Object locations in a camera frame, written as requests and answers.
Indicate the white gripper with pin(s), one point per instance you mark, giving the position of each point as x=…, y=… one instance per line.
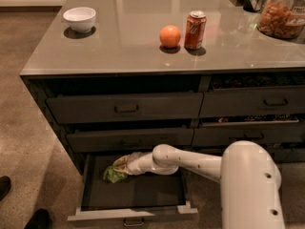
x=133, y=164

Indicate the green rice chip bag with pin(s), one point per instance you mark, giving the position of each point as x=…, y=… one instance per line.
x=110, y=175

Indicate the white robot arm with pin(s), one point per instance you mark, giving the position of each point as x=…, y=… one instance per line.
x=248, y=177

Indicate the middle left grey drawer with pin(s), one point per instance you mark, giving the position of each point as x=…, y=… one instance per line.
x=100, y=141

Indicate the open bottom left drawer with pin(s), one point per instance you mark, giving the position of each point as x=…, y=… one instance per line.
x=132, y=201

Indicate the top left grey drawer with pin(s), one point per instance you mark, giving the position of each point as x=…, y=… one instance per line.
x=77, y=109

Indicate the top right grey drawer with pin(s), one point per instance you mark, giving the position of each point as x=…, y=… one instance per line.
x=277, y=100

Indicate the middle right grey drawer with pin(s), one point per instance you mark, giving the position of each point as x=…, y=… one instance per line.
x=222, y=131

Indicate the black shoe lower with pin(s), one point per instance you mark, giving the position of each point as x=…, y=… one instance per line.
x=40, y=220

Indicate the black shoe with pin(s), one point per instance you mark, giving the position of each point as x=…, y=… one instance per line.
x=5, y=185
x=40, y=220

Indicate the black shoe upper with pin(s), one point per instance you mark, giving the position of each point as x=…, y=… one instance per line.
x=5, y=185

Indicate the orange fruit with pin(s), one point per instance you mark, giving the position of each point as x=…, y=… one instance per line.
x=170, y=36

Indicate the white ceramic bowl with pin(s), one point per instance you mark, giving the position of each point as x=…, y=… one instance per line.
x=81, y=19

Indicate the red soda can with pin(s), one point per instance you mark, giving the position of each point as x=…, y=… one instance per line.
x=196, y=23

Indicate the clear jar of snacks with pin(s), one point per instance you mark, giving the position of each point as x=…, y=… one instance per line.
x=283, y=19

